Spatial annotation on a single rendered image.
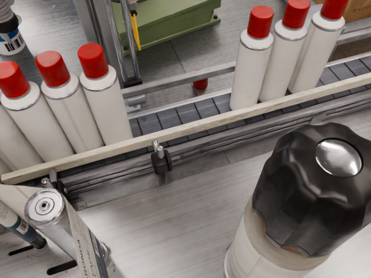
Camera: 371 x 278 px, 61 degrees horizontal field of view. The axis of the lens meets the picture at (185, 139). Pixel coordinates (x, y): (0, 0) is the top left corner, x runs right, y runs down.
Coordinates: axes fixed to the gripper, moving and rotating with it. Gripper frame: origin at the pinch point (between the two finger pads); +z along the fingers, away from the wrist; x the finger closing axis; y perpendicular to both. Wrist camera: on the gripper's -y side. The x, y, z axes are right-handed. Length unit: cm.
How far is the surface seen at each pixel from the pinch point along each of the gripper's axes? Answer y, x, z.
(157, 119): 20.7, -43.2, -0.1
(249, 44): 35, -49, -16
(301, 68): 47, -51, -7
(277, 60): 40, -50, -11
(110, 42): 17.9, -32.6, -11.7
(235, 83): 34, -48, -7
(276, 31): 40, -49, -16
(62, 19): 14.7, 5.1, 4.8
